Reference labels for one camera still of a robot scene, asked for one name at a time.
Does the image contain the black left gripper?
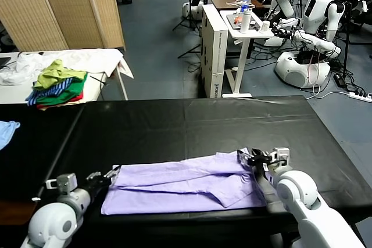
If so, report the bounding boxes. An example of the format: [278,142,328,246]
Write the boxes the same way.
[84,166,121,202]

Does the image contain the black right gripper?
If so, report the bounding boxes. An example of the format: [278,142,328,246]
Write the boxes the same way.
[237,149,277,178]

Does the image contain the lavender t-shirt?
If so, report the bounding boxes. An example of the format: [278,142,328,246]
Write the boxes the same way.
[101,150,270,216]

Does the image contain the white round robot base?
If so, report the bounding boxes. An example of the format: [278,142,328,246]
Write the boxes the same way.
[182,1,204,22]

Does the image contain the glossy black table cover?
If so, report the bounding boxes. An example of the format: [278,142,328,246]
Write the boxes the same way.
[34,95,372,233]

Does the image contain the matte black table cover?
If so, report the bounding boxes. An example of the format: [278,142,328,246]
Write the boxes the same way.
[0,103,85,204]

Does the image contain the red garment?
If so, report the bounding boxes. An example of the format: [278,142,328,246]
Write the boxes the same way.
[37,91,84,109]

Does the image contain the beige garment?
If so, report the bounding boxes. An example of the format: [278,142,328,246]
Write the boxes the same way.
[39,99,87,112]

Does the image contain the white folding table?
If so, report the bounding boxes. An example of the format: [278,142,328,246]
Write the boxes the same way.
[0,50,130,105]

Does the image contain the white standing desk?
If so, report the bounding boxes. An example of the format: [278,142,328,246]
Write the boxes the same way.
[219,9,276,99]

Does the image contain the dark green garment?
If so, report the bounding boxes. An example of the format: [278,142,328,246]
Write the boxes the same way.
[36,73,89,105]

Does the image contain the blue striped garment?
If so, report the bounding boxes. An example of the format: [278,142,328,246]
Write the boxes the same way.
[27,78,73,107]

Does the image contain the tall white cardboard box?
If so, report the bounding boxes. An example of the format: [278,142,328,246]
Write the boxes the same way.
[201,4,230,98]

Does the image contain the light blue garment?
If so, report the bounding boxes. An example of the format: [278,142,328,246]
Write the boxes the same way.
[0,120,22,152]

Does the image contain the lime green garment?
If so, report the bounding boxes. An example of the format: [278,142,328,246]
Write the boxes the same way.
[34,59,88,88]

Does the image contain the white draped cloth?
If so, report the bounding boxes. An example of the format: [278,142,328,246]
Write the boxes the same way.
[17,49,135,80]

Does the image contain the black tripod stand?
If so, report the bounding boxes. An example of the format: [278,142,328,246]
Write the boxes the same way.
[173,0,202,33]
[177,0,209,60]

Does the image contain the white power strip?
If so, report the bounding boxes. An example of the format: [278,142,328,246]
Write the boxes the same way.
[348,91,372,102]

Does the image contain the white thermos bottle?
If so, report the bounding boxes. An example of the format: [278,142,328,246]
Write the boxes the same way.
[239,9,252,34]

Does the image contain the white crumpled garment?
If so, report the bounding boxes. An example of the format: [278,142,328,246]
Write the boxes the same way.
[0,52,44,86]

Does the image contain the black pole stand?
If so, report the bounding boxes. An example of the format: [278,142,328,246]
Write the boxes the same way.
[342,1,354,77]

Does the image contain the white wheeled humanoid robot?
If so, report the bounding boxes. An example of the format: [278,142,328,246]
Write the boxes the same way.
[273,0,346,89]

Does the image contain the bamboo folding screen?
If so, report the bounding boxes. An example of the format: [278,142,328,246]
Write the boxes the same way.
[0,0,126,53]

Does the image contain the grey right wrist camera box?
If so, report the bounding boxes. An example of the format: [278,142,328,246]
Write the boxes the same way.
[270,148,291,168]

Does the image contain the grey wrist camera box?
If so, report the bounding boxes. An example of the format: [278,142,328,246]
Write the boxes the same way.
[270,148,291,168]
[45,174,78,194]

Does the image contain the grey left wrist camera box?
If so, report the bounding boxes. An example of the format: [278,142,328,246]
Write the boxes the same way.
[45,174,78,194]

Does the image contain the thin black cable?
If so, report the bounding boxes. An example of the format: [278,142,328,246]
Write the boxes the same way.
[90,76,110,86]

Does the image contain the white power cable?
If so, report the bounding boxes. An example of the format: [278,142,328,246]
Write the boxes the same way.
[305,85,351,101]

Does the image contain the white coiled cable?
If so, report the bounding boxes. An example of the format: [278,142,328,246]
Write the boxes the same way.
[227,0,256,10]

